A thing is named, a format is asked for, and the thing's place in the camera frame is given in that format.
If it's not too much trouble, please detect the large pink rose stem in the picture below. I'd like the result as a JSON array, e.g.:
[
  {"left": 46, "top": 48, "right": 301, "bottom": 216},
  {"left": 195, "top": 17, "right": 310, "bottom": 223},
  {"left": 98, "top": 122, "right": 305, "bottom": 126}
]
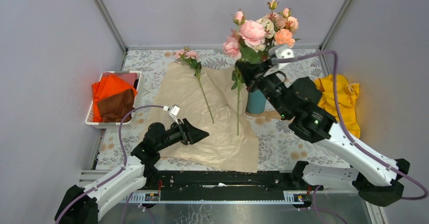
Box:
[{"left": 223, "top": 10, "right": 266, "bottom": 134}]

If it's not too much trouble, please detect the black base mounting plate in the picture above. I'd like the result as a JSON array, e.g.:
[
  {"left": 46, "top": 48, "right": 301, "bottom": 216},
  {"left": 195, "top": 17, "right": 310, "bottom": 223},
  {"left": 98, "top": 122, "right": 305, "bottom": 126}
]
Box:
[{"left": 139, "top": 170, "right": 316, "bottom": 202}]

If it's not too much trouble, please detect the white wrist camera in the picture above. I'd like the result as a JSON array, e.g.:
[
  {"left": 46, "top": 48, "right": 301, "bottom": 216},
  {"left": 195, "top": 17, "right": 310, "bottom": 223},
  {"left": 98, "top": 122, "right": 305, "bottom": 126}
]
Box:
[
  {"left": 163, "top": 105, "right": 180, "bottom": 124},
  {"left": 264, "top": 45, "right": 295, "bottom": 76}
]

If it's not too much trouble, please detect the peach rose stem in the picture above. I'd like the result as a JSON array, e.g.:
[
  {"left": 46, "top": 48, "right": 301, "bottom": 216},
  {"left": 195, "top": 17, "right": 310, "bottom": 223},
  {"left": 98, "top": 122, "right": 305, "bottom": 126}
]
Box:
[{"left": 263, "top": 0, "right": 282, "bottom": 21}]

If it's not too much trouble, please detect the aluminium frame rail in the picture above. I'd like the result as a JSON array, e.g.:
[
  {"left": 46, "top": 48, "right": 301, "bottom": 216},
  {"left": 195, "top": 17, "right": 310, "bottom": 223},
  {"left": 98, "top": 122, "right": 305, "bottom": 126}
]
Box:
[{"left": 94, "top": 0, "right": 127, "bottom": 54}]

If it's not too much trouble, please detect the teal cylindrical vase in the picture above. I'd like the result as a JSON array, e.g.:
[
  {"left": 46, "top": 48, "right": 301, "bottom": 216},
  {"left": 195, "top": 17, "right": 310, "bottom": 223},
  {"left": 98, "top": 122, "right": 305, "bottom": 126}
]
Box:
[{"left": 245, "top": 90, "right": 267, "bottom": 115}]

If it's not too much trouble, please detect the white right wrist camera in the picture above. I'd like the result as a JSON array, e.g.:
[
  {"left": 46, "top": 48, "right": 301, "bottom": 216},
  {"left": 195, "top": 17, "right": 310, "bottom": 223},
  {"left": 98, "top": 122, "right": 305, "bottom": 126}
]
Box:
[{"left": 264, "top": 45, "right": 295, "bottom": 76}]

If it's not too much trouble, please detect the peach kraft wrapping paper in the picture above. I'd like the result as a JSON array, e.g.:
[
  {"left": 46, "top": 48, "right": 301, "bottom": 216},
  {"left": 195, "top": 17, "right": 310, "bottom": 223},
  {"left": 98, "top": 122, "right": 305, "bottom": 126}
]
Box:
[{"left": 154, "top": 62, "right": 259, "bottom": 172}]

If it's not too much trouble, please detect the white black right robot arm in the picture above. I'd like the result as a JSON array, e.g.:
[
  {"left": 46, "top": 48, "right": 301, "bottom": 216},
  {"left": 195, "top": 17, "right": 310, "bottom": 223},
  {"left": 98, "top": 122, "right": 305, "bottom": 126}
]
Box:
[{"left": 235, "top": 62, "right": 410, "bottom": 207}]

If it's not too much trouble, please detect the pink bud rose stem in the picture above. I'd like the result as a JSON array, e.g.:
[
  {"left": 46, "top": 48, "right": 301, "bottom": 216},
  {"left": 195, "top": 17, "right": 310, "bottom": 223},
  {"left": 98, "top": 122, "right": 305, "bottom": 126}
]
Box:
[{"left": 274, "top": 8, "right": 299, "bottom": 49}]

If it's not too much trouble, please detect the brown paper ribbon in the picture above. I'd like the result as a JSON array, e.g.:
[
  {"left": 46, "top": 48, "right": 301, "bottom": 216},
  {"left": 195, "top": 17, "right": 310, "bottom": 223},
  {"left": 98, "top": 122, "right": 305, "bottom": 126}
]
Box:
[{"left": 245, "top": 110, "right": 282, "bottom": 120}]

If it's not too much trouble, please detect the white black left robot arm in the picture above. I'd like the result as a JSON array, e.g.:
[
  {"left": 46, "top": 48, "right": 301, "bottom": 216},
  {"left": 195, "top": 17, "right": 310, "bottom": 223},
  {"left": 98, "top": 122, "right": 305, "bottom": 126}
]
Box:
[{"left": 54, "top": 119, "right": 209, "bottom": 223}]

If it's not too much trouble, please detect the yellow crumpled cloth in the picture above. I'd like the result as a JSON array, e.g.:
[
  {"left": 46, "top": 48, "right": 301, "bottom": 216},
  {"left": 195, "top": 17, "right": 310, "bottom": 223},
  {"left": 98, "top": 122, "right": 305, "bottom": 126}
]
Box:
[{"left": 314, "top": 74, "right": 361, "bottom": 138}]

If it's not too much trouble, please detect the brown cloth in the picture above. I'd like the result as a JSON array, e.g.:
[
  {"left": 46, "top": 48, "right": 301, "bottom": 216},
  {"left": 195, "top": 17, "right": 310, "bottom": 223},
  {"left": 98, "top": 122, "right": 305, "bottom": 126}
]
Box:
[{"left": 97, "top": 89, "right": 135, "bottom": 123}]

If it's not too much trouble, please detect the cream rose stem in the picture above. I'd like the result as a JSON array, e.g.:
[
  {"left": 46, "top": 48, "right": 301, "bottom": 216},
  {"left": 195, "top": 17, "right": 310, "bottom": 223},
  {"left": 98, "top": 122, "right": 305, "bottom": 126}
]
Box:
[{"left": 252, "top": 18, "right": 275, "bottom": 52}]

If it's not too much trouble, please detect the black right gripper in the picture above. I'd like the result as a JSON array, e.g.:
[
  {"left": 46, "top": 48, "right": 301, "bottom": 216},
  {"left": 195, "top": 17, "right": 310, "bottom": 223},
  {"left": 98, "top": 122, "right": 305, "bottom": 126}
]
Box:
[{"left": 236, "top": 57, "right": 292, "bottom": 119}]

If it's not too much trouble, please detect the pink cloth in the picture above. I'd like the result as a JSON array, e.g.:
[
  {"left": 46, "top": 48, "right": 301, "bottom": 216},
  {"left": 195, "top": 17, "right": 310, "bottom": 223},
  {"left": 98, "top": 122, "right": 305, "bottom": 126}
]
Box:
[{"left": 101, "top": 72, "right": 139, "bottom": 88}]

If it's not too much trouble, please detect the floral patterned table mat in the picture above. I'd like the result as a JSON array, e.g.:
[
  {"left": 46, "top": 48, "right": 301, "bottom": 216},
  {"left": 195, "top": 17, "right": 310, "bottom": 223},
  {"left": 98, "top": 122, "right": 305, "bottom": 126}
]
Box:
[{"left": 90, "top": 48, "right": 349, "bottom": 171}]

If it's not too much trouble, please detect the orange cloth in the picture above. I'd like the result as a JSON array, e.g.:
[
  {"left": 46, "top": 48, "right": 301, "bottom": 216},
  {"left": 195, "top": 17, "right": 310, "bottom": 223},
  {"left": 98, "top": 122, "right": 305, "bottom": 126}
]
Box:
[{"left": 92, "top": 75, "right": 138, "bottom": 123}]

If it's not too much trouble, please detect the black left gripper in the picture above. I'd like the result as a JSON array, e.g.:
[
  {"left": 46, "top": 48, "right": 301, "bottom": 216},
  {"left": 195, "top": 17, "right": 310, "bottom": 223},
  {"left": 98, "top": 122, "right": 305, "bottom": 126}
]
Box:
[{"left": 156, "top": 119, "right": 210, "bottom": 153}]

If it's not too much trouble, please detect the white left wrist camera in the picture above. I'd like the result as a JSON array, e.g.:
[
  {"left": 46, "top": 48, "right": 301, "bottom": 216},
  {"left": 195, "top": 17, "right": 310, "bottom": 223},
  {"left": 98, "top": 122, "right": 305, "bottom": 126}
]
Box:
[{"left": 163, "top": 105, "right": 180, "bottom": 124}]

